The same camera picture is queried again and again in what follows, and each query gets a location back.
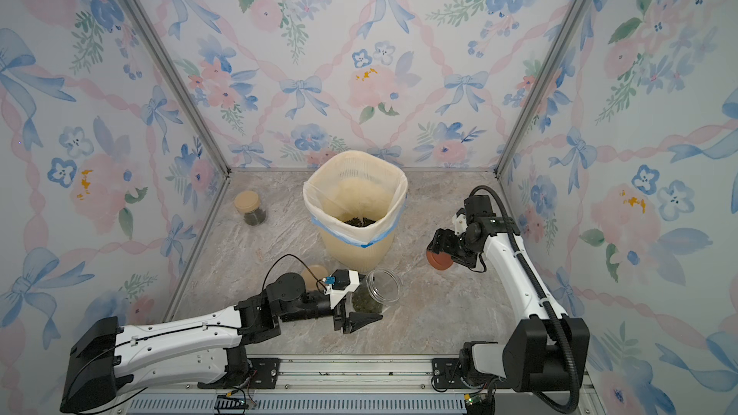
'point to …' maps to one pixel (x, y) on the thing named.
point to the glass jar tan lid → (310, 281)
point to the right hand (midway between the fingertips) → (444, 250)
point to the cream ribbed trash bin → (358, 258)
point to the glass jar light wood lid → (249, 204)
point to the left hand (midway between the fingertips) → (377, 295)
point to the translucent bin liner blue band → (356, 197)
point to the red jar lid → (441, 261)
